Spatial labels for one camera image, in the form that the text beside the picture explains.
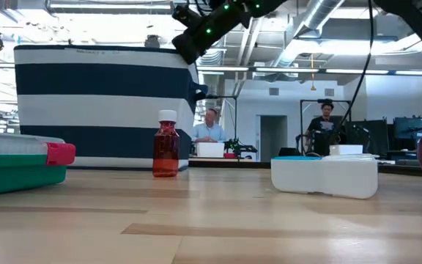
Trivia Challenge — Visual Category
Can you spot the black metal rig frame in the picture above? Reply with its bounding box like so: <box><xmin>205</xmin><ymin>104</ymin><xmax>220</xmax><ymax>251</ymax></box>
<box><xmin>299</xmin><ymin>98</ymin><xmax>352</xmax><ymax>155</ymax></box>

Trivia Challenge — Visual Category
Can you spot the blue white pill organizer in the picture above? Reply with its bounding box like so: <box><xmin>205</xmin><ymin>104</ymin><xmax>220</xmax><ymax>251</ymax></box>
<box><xmin>270</xmin><ymin>153</ymin><xmax>380</xmax><ymax>200</ymax></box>

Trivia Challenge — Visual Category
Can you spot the black monitor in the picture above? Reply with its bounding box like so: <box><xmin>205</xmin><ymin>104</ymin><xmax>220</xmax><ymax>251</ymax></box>
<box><xmin>344</xmin><ymin>119</ymin><xmax>390</xmax><ymax>157</ymax></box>
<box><xmin>393</xmin><ymin>116</ymin><xmax>422</xmax><ymax>151</ymax></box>

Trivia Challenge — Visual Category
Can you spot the silver ventilation duct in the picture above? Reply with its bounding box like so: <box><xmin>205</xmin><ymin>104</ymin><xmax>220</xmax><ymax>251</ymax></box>
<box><xmin>269</xmin><ymin>0</ymin><xmax>346</xmax><ymax>74</ymax></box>

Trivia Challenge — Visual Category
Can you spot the black aluminium table frame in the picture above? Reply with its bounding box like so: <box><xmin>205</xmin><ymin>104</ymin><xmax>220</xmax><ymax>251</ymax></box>
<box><xmin>188</xmin><ymin>160</ymin><xmax>422</xmax><ymax>177</ymax></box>

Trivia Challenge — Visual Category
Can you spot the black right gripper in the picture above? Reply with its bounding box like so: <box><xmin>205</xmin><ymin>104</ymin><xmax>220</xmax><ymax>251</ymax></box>
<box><xmin>172</xmin><ymin>3</ymin><xmax>251</xmax><ymax>65</ymax></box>

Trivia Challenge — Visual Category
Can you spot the navy white striped fabric bin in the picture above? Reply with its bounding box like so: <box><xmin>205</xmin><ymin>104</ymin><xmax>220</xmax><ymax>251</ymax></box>
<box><xmin>12</xmin><ymin>44</ymin><xmax>209</xmax><ymax>170</ymax></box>

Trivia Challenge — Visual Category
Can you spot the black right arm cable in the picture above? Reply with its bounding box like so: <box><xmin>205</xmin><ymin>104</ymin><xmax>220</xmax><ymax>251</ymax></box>
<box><xmin>337</xmin><ymin>0</ymin><xmax>375</xmax><ymax>133</ymax></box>

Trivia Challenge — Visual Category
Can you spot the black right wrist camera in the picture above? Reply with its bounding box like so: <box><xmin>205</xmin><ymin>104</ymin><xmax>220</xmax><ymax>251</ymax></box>
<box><xmin>171</xmin><ymin>4</ymin><xmax>201</xmax><ymax>27</ymax></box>

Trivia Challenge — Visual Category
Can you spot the red bottle white cap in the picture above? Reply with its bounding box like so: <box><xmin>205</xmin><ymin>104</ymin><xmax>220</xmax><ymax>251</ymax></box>
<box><xmin>152</xmin><ymin>109</ymin><xmax>181</xmax><ymax>178</ymax></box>

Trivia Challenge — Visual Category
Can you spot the white box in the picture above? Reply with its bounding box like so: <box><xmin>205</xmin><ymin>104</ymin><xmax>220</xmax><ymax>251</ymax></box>
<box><xmin>329</xmin><ymin>144</ymin><xmax>364</xmax><ymax>155</ymax></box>
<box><xmin>195</xmin><ymin>142</ymin><xmax>226</xmax><ymax>158</ymax></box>

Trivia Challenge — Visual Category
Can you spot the yellow hanging pendant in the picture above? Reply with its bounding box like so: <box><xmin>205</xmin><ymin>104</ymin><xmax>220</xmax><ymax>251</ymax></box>
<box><xmin>308</xmin><ymin>54</ymin><xmax>317</xmax><ymax>92</ymax></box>

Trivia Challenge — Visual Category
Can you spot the green first aid kit box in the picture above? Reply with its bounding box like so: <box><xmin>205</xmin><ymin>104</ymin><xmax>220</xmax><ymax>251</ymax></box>
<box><xmin>0</xmin><ymin>130</ymin><xmax>76</xmax><ymax>198</ymax></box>

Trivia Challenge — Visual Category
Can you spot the person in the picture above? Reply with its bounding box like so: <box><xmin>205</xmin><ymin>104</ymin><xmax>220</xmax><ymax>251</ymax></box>
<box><xmin>304</xmin><ymin>101</ymin><xmax>338</xmax><ymax>157</ymax></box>
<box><xmin>190</xmin><ymin>108</ymin><xmax>229</xmax><ymax>144</ymax></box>

